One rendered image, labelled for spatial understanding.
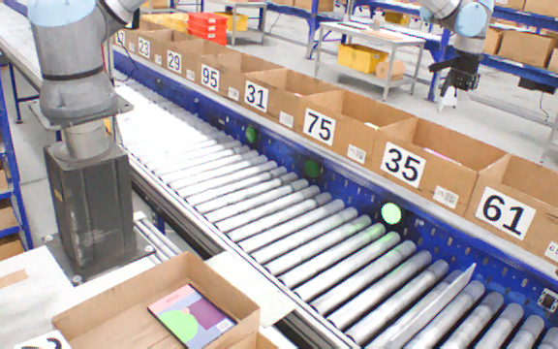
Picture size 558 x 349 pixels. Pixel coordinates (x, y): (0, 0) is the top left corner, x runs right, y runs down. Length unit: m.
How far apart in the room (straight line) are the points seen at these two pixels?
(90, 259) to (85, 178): 0.25
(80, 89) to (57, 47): 0.11
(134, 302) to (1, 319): 0.33
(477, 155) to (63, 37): 1.40
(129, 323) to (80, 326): 0.11
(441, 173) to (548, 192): 0.41
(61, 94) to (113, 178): 0.26
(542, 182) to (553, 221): 0.31
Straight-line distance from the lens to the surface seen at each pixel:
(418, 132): 1.79
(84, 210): 1.18
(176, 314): 1.09
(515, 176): 1.67
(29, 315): 1.21
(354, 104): 1.96
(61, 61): 1.05
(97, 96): 1.08
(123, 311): 1.15
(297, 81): 2.18
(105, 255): 1.28
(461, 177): 1.42
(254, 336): 0.97
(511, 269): 1.43
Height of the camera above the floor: 1.58
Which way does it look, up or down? 27 degrees down
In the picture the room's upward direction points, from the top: 6 degrees clockwise
